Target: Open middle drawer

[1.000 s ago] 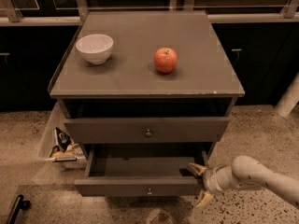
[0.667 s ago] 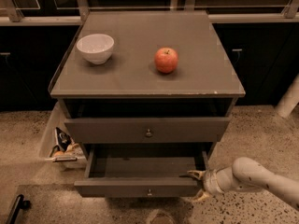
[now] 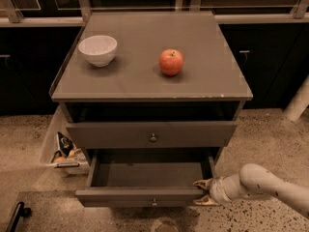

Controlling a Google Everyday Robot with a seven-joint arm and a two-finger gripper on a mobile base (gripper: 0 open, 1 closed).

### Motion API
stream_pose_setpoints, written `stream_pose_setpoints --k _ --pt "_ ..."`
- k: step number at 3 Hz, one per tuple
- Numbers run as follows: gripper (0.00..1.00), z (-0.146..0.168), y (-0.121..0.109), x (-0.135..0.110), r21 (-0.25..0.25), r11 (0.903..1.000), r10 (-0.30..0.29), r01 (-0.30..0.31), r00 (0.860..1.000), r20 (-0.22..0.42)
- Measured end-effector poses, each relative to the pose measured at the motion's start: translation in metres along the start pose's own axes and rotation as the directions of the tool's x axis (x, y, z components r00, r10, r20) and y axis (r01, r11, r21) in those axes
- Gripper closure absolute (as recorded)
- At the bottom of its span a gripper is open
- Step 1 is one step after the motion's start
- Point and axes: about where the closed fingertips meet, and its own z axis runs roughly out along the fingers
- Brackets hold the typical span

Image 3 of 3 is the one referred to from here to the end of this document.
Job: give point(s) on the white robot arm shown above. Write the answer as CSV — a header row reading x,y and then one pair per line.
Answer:
x,y
253,182

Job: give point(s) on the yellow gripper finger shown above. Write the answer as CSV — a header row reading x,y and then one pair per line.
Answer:
x,y
203,184
205,201

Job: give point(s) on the grey top drawer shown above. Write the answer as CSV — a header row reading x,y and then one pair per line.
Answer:
x,y
142,135

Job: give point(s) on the grey drawer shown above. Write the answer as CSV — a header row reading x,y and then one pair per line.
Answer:
x,y
142,135
118,181

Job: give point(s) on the clear plastic bin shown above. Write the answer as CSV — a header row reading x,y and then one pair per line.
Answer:
x,y
58,123

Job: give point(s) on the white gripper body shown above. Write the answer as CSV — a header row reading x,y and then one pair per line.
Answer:
x,y
217,189

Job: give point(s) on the dark right cabinet handle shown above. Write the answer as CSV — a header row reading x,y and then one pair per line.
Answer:
x,y
243,55

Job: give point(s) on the black handle object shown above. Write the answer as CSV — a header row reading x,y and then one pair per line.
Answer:
x,y
20,211

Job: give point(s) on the red apple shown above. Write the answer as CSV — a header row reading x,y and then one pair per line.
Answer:
x,y
171,62

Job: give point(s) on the grey drawer cabinet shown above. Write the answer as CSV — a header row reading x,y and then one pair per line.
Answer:
x,y
132,88

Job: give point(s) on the snack bags in bin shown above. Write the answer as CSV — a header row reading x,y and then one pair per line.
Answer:
x,y
66,154

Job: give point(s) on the white table leg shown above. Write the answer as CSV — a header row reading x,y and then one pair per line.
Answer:
x,y
299,102

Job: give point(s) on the white ceramic bowl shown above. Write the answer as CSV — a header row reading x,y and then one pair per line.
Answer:
x,y
98,50

